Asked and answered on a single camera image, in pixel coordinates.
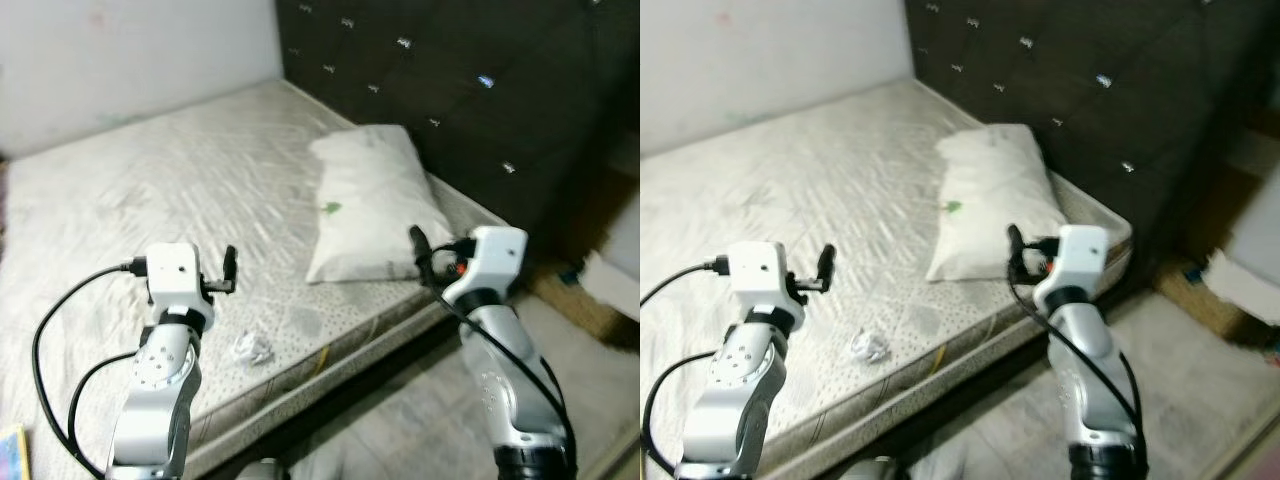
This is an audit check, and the colourful paperback book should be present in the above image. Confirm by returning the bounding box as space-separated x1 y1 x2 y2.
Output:
0 424 31 480

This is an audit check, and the white pillow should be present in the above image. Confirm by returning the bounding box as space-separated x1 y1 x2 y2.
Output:
925 123 1071 284
305 125 454 285

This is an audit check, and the white patterned mattress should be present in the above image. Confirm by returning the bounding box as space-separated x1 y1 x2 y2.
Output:
0 80 511 479
640 78 1134 479

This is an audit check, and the dark bed base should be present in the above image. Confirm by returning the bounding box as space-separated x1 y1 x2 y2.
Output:
795 285 1136 480
190 295 481 480

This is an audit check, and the brown woven basket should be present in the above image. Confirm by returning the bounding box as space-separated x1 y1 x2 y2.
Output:
1152 258 1280 351
528 262 641 349

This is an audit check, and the dark tufted headboard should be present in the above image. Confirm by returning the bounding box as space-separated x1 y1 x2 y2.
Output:
905 0 1280 286
275 0 641 266

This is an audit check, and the white paper sheet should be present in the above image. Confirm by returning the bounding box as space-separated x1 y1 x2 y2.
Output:
1205 250 1280 326
580 250 641 319

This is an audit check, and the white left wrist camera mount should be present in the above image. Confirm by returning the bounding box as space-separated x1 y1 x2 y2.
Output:
727 240 807 311
145 242 217 311

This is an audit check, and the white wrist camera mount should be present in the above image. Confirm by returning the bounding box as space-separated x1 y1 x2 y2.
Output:
145 242 217 311
440 226 528 311
727 240 807 311
1033 224 1111 306

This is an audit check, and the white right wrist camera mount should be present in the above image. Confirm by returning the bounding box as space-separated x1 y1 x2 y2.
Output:
1033 224 1111 306
440 226 528 311

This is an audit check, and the black left camera cable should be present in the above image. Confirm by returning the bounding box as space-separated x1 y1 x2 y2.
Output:
33 257 151 479
640 257 736 479

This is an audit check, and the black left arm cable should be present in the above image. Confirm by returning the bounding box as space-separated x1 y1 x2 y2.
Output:
641 350 721 471
69 350 141 471

